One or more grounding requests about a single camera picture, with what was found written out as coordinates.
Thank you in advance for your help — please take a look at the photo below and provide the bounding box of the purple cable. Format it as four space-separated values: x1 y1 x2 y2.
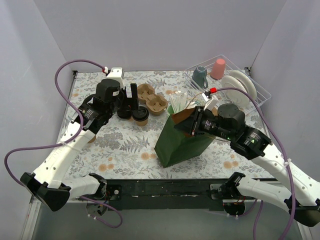
4 58 123 229
214 87 297 240

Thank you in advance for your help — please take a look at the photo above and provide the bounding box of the green paper bag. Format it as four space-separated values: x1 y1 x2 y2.
154 108 215 168

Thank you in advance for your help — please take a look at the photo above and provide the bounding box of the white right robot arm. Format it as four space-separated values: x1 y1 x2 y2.
171 103 320 227

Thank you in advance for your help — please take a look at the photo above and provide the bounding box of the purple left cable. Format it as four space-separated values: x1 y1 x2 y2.
4 58 123 229

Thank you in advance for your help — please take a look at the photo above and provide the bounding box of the paper wrapped straw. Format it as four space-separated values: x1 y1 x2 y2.
170 93 187 114

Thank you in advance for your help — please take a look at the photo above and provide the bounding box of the brown paper coffee cup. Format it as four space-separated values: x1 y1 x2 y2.
135 118 148 127

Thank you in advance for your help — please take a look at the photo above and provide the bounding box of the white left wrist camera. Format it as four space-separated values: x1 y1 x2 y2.
106 67 124 89

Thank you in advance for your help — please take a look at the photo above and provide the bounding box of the white plate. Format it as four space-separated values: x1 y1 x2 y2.
221 75 250 108
229 70 257 101

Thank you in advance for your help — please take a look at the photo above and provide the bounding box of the floral tablecloth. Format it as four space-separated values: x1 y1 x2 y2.
65 70 273 179

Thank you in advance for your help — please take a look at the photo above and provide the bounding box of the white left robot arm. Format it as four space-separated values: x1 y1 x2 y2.
20 78 139 212

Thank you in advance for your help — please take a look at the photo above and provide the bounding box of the brown cardboard cup carrier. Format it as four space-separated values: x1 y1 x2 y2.
137 83 168 116

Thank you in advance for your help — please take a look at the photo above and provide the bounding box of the green straw holder cup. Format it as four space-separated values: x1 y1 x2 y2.
166 105 174 117

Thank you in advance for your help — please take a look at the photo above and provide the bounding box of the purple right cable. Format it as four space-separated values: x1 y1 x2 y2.
214 87 297 240

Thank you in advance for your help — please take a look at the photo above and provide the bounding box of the blue yellow patterned bowl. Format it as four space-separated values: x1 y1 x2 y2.
188 98 206 109

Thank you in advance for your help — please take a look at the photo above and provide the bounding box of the teal mug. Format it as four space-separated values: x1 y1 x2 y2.
192 65 208 89

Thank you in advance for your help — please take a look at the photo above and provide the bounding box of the pink plastic cup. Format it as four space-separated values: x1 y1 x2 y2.
210 58 226 80

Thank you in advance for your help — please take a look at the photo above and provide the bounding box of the white wire dish rack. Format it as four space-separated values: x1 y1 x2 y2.
184 55 272 114

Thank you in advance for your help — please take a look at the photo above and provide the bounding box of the stack of black lids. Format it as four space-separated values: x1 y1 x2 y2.
117 110 132 120

